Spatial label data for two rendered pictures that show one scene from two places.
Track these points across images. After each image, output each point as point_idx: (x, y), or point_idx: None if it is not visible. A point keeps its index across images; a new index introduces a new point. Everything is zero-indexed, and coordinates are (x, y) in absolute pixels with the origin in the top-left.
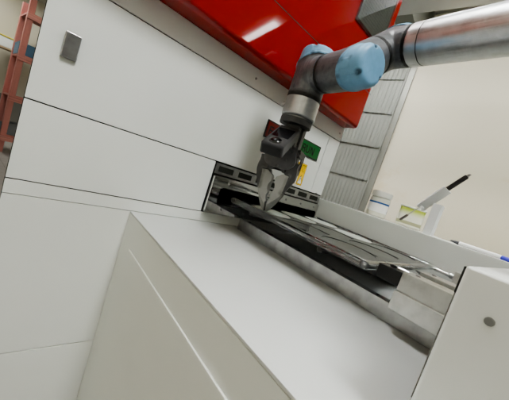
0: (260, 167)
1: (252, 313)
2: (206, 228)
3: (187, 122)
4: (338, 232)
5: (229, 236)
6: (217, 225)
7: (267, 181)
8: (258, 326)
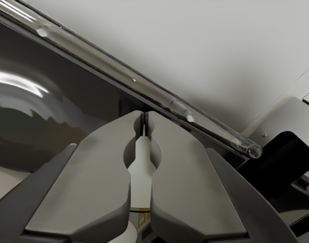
0: (261, 231)
1: None
2: (255, 50)
3: None
4: None
5: (201, 69)
6: (244, 115)
7: (167, 169)
8: None
